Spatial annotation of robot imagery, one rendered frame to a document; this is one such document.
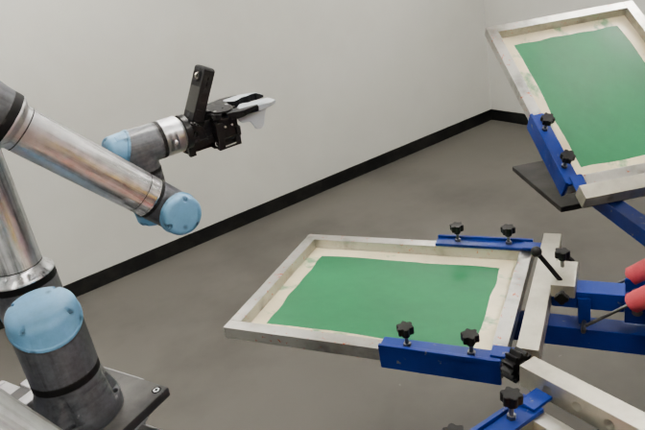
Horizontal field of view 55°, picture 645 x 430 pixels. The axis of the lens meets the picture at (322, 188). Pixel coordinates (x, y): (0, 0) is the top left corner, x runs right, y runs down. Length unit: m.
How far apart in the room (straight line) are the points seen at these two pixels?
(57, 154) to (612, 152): 1.72
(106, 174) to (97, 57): 3.29
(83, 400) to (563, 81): 1.89
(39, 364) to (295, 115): 4.07
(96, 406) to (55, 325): 0.17
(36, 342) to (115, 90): 3.38
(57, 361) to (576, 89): 1.89
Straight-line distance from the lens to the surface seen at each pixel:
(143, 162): 1.22
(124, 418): 1.20
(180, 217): 1.11
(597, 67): 2.49
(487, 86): 6.51
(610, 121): 2.31
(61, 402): 1.17
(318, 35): 5.08
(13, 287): 1.21
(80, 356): 1.14
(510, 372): 1.45
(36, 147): 1.04
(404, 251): 2.10
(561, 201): 2.42
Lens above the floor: 1.96
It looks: 21 degrees down
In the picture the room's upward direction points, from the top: 10 degrees counter-clockwise
